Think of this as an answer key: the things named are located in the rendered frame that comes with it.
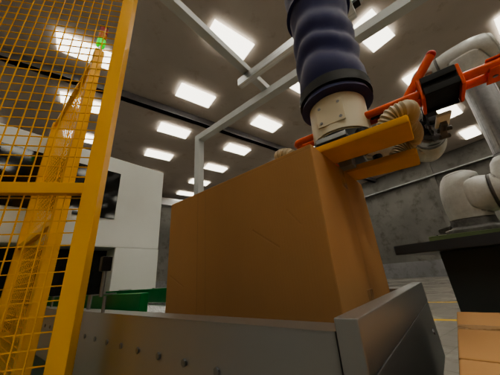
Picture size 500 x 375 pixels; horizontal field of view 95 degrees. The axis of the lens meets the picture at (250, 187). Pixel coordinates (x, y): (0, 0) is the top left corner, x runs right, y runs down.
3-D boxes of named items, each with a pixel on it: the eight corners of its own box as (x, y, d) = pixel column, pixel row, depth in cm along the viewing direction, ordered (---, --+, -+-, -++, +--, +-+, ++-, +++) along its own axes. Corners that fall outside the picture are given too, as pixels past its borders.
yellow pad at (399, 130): (273, 169, 67) (271, 153, 69) (290, 178, 75) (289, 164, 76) (410, 120, 48) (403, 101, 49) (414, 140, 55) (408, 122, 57)
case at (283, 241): (164, 321, 75) (171, 204, 90) (245, 305, 104) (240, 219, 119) (348, 340, 40) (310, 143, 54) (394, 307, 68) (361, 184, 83)
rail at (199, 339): (7, 337, 155) (15, 305, 162) (18, 335, 159) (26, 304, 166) (377, 582, 20) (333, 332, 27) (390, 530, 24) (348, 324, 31)
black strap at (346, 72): (288, 103, 74) (286, 93, 75) (318, 132, 91) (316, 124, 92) (362, 64, 61) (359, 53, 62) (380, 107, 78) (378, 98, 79)
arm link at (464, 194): (454, 222, 113) (439, 180, 120) (507, 213, 99) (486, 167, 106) (443, 222, 104) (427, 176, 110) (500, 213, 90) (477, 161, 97)
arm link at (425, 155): (449, 149, 77) (402, 154, 85) (445, 166, 89) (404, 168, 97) (448, 121, 80) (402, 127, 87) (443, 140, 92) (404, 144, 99)
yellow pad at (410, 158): (303, 184, 81) (300, 172, 83) (315, 191, 89) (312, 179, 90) (417, 153, 62) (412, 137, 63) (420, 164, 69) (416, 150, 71)
